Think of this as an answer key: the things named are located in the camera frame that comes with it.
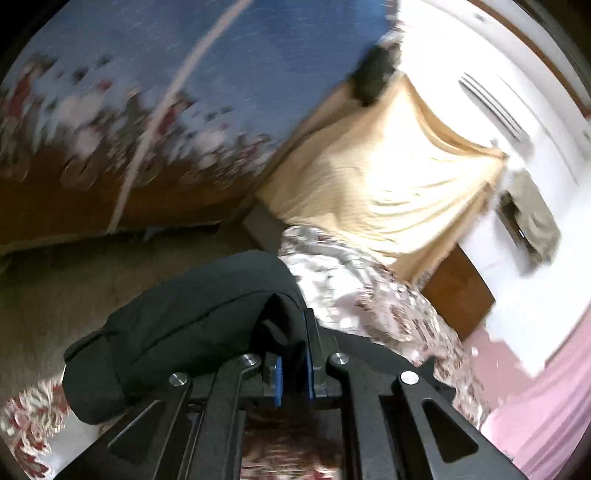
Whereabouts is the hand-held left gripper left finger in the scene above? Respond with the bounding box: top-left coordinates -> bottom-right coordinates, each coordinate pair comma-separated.
55,353 -> 283,480

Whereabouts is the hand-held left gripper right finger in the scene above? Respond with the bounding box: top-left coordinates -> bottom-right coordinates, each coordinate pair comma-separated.
302,308 -> 527,480

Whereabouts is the black padded jacket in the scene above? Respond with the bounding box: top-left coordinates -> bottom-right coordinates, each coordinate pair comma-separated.
62,250 -> 370,425

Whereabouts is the floral satin bedspread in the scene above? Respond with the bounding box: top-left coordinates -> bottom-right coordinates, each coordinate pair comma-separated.
0,224 -> 492,480

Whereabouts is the wooden headboard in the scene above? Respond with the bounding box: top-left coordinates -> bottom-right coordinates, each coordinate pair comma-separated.
422,242 -> 496,342

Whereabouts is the yellow dotted cloth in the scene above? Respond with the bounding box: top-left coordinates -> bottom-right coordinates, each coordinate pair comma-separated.
255,74 -> 509,282

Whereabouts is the pink curtain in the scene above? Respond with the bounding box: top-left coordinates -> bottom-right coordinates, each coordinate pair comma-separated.
485,309 -> 591,480

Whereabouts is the grey hanging cloth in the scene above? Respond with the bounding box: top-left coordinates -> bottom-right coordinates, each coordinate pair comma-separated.
501,171 -> 561,265

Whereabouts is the dark bundle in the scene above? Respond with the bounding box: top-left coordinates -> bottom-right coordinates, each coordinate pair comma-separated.
348,39 -> 402,108

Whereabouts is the white cord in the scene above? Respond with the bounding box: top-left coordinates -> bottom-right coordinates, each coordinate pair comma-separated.
108,0 -> 252,232

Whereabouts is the blue printed wall cloth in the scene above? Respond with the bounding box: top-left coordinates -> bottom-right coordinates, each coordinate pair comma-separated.
0,0 -> 403,243

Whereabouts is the wooden wall trim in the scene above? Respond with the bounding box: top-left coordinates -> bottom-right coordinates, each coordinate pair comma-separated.
478,0 -> 580,100

